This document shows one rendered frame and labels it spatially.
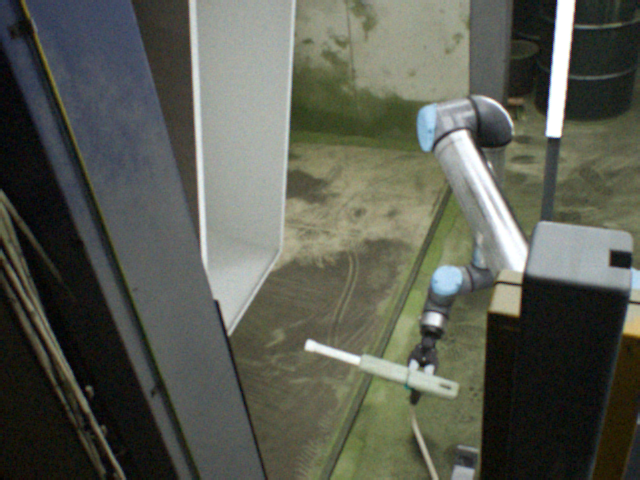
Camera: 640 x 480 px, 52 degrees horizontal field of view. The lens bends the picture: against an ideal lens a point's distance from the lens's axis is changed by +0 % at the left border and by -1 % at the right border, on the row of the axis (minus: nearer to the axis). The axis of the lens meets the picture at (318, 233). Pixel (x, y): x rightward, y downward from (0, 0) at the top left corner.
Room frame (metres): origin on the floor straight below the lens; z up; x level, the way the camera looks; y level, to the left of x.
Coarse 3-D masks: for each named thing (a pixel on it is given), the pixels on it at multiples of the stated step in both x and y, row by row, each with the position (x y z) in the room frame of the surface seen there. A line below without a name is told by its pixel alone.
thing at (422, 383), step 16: (320, 352) 1.46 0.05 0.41; (336, 352) 1.45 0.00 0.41; (368, 368) 1.38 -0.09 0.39; (384, 368) 1.38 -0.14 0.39; (400, 368) 1.37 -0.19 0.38; (400, 384) 1.35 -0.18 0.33; (416, 384) 1.32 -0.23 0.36; (432, 384) 1.31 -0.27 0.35; (448, 384) 1.30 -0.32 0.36; (416, 400) 1.38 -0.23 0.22
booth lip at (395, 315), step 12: (444, 204) 2.71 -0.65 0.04; (432, 228) 2.52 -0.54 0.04; (420, 252) 2.35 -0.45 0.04; (420, 264) 2.29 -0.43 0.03; (408, 276) 2.20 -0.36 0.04; (408, 288) 2.12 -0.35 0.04; (396, 312) 1.98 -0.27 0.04; (384, 336) 1.86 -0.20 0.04; (384, 348) 1.81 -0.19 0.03; (360, 384) 1.63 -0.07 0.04; (360, 396) 1.58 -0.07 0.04; (348, 420) 1.48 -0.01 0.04; (348, 432) 1.44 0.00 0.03; (336, 444) 1.39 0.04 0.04; (336, 456) 1.34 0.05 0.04; (324, 468) 1.30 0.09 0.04
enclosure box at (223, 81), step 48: (144, 0) 1.35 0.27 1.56; (192, 0) 1.32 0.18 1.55; (240, 0) 1.94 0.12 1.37; (288, 0) 1.88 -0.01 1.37; (144, 48) 1.37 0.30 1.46; (192, 48) 1.32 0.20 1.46; (240, 48) 1.96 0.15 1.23; (288, 48) 1.89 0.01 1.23; (192, 96) 1.33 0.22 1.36; (240, 96) 1.97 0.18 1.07; (288, 96) 1.88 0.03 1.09; (192, 144) 1.34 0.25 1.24; (240, 144) 1.98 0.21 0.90; (192, 192) 1.36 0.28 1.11; (240, 192) 2.00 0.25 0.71; (240, 240) 2.01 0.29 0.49; (240, 288) 1.75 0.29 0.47
